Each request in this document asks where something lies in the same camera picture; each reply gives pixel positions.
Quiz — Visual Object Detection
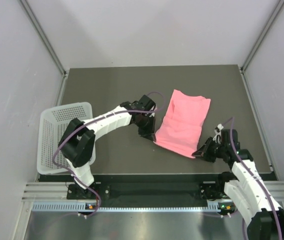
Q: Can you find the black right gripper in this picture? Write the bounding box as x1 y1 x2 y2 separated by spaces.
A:
192 136 227 163

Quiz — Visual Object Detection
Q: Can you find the pink t shirt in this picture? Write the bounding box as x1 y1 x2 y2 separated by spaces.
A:
154 89 211 159

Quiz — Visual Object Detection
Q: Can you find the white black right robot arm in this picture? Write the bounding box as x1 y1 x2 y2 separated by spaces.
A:
193 124 284 240

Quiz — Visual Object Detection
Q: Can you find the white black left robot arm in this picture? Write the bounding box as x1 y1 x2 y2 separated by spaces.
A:
58 95 157 199

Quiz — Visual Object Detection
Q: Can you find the white perforated plastic basket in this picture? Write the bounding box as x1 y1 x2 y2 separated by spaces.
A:
37 102 93 175

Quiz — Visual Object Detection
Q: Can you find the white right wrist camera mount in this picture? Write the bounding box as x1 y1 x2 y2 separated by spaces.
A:
212 123 224 144

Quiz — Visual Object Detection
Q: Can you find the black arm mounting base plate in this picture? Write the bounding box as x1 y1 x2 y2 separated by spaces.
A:
66 173 226 207

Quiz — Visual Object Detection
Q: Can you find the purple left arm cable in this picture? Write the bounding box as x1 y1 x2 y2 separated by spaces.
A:
51 91 168 218

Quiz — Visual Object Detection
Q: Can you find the aluminium frame post right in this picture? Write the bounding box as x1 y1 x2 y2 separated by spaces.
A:
239 0 284 75

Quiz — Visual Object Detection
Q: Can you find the aluminium frame post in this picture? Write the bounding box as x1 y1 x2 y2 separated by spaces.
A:
239 0 284 75
17 0 67 77

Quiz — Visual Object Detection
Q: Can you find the grey slotted cable duct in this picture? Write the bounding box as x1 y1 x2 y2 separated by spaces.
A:
31 201 235 213

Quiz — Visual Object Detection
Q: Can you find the aluminium frame post left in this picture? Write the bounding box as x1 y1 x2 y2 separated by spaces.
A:
17 0 67 77

